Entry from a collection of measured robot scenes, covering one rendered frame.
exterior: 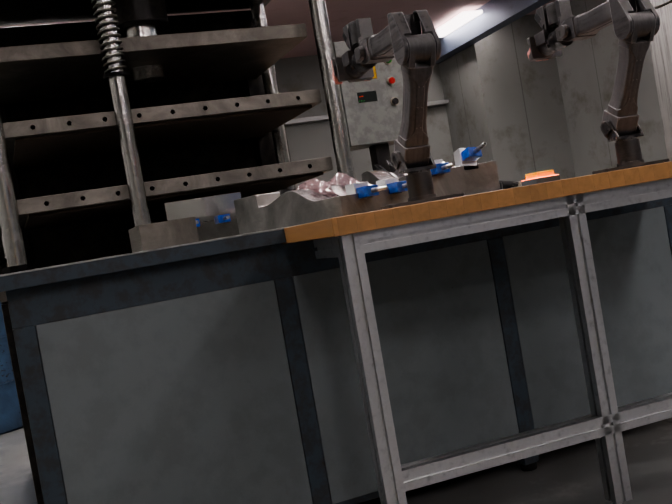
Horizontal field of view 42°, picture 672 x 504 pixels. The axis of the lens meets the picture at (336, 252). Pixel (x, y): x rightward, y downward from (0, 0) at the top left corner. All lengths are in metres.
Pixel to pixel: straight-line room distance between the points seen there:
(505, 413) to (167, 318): 0.99
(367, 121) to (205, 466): 1.61
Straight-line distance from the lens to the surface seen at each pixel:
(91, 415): 2.16
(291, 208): 2.36
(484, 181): 2.51
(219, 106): 3.10
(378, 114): 3.36
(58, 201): 2.97
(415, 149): 2.08
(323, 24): 3.21
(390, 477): 1.91
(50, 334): 2.13
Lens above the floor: 0.77
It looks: 2 degrees down
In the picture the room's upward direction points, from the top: 10 degrees counter-clockwise
